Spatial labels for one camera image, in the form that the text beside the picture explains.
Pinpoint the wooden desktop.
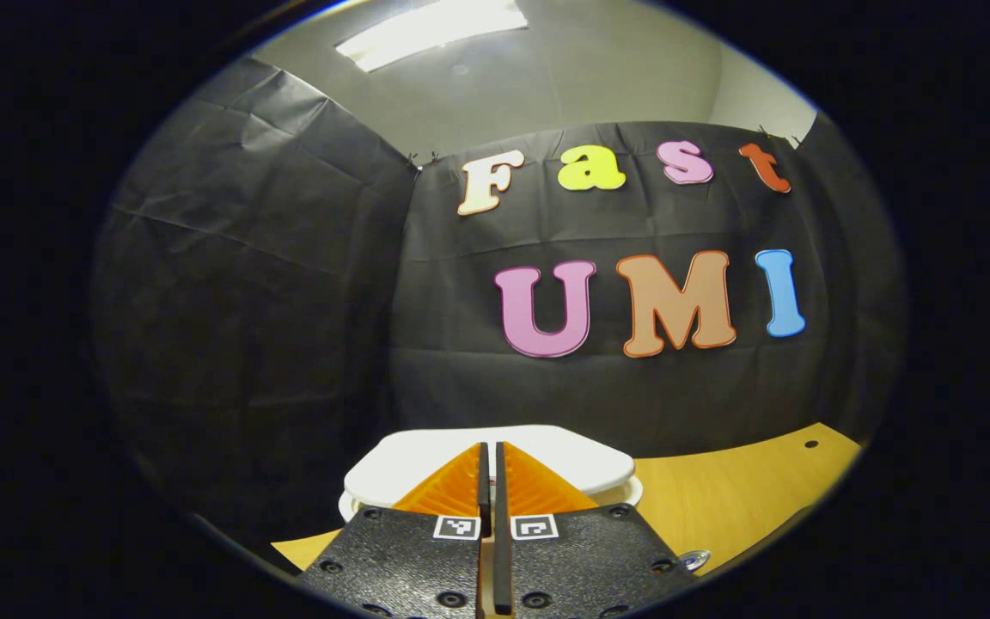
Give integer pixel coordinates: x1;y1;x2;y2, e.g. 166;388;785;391
270;421;864;579

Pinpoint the rectangular ceiling light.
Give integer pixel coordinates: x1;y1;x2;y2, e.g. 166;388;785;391
335;0;530;73

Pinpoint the black backdrop cloth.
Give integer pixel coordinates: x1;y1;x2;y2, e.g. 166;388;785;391
89;56;908;542

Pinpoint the white desktop garbage bin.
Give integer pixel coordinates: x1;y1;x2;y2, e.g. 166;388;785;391
338;424;645;525

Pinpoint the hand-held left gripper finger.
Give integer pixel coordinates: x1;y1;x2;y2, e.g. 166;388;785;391
495;441;703;619
293;441;493;619

